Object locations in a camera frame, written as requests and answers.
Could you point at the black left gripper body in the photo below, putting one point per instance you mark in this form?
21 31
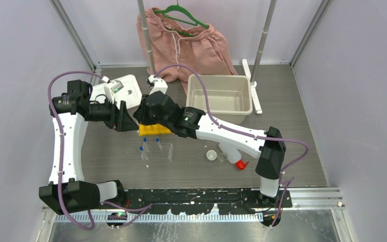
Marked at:
105 112

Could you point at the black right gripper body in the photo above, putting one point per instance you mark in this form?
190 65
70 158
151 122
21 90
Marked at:
148 117

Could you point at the blue-capped small test tube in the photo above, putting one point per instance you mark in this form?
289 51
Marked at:
144 155

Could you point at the white plastic squeeze bottle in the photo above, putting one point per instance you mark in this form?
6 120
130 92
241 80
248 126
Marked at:
233 156

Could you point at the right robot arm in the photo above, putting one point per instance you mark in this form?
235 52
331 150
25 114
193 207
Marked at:
266 146

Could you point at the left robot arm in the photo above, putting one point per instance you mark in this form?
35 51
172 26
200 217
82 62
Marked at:
71 112

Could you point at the yellow plastic test tube rack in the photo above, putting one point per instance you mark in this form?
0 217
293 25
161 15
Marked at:
157 129

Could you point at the white plastic lid tray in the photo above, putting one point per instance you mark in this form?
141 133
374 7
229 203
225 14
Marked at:
115 91

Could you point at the clear acrylic tube rack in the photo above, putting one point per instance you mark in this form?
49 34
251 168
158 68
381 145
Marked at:
156 154

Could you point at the left metal rack pole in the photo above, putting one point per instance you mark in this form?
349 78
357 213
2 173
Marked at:
146 35

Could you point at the metal rack pole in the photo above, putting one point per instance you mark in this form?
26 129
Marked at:
146 35
252 75

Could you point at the pink fabric shorts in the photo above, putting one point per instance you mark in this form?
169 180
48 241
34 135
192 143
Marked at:
204 50

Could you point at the small white cup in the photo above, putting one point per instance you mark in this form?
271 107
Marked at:
211 155

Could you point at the beige plastic bin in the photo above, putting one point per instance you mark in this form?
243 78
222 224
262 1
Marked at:
229 96

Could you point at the small clear glass beaker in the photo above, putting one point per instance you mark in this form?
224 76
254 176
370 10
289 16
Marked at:
222 157

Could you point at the right metal rack pole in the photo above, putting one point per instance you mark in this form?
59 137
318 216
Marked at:
252 75

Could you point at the green clothes hanger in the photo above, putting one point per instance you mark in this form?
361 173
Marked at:
175 20

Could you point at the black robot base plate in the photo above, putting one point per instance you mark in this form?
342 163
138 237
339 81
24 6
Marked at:
228 201

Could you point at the white slotted cable duct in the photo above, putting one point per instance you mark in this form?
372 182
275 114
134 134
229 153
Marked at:
214 216

